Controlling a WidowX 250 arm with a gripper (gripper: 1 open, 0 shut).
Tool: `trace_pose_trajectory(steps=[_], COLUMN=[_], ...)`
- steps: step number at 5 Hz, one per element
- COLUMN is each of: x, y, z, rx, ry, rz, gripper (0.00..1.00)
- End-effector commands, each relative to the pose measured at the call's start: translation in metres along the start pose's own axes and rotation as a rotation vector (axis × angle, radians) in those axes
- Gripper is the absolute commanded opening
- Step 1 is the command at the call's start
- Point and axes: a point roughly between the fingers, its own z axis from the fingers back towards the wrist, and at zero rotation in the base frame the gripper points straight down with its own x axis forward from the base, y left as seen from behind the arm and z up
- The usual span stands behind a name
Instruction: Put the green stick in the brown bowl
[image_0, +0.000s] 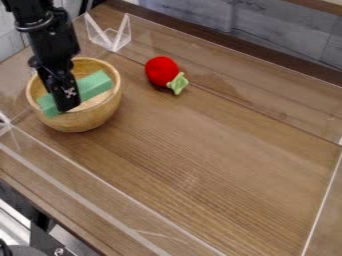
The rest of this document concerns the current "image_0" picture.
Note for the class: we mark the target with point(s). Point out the black metal table leg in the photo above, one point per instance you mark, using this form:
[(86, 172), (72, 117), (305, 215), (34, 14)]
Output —
[(42, 239)]

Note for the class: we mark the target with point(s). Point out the clear acrylic corner bracket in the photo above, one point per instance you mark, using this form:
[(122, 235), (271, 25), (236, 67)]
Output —
[(112, 39)]

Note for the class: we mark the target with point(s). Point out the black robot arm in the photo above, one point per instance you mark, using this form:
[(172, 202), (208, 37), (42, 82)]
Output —
[(29, 9)]

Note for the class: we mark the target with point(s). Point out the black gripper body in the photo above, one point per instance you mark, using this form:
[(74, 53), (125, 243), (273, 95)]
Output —
[(53, 40)]

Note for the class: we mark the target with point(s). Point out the green rectangular block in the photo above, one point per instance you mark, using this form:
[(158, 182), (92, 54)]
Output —
[(92, 85)]

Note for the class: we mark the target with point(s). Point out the brown wooden bowl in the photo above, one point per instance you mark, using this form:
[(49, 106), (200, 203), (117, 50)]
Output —
[(96, 111)]

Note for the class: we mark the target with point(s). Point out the clear acrylic front wall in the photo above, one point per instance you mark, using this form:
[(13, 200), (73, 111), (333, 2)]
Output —
[(117, 225)]

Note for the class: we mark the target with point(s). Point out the red plush strawberry toy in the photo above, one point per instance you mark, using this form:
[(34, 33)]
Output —
[(165, 74)]

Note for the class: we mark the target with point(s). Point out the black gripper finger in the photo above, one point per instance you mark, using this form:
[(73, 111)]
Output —
[(64, 88), (45, 76)]

